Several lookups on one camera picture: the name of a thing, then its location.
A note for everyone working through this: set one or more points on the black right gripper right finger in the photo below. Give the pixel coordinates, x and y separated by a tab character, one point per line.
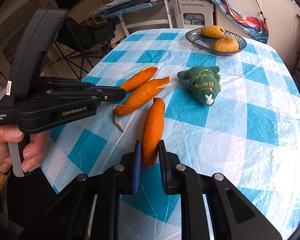
178	178

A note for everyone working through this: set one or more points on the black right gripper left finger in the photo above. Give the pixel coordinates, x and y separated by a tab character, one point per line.
120	179

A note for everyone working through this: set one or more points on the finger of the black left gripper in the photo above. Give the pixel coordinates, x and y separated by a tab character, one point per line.
108	93

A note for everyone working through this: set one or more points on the orange peel piece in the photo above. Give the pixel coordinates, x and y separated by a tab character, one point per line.
139	78
152	132
139	97

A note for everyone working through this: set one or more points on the green plush toy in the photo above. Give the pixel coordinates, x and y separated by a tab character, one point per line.
203	82

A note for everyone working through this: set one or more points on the person left hand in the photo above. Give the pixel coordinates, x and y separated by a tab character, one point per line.
33	152

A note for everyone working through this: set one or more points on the black folding camp chair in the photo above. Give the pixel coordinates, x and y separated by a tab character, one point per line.
79	42

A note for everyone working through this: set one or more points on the blue white study desk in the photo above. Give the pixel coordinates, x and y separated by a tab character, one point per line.
117	10

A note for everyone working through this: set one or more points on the blue checkered plastic tablecloth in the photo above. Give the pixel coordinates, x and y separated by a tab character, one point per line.
251	134

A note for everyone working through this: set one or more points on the glass fruit plate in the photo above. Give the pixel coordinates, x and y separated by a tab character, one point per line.
202	42

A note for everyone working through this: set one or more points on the white plastic stool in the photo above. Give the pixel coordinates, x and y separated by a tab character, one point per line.
193	14

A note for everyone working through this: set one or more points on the yellow mango left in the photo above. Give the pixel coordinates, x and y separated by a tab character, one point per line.
213	31

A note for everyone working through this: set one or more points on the yellow mango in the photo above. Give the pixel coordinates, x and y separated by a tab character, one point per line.
226	44
213	31

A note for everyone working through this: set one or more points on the yellow mango right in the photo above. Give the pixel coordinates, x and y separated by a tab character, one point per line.
226	44

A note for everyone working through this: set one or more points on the colourful hanging tote bag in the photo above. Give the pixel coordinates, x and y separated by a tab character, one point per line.
254	27

